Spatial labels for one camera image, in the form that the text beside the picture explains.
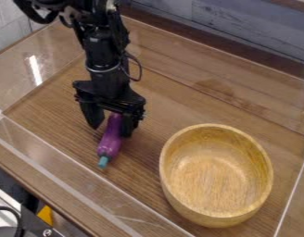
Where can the yellow black device corner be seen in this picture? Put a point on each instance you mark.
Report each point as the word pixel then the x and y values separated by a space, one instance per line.
pixel 53 219

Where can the clear acrylic tray wall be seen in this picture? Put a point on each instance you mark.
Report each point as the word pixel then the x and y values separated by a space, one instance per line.
pixel 46 150

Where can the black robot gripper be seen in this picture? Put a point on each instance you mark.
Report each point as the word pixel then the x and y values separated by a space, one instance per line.
pixel 106 92

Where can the purple toy eggplant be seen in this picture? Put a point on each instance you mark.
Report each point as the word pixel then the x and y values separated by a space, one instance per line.
pixel 110 141

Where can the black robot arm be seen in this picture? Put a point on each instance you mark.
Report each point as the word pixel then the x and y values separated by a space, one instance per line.
pixel 94 19

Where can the brown wooden bowl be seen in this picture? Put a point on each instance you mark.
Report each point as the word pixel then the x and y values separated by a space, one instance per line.
pixel 216 175

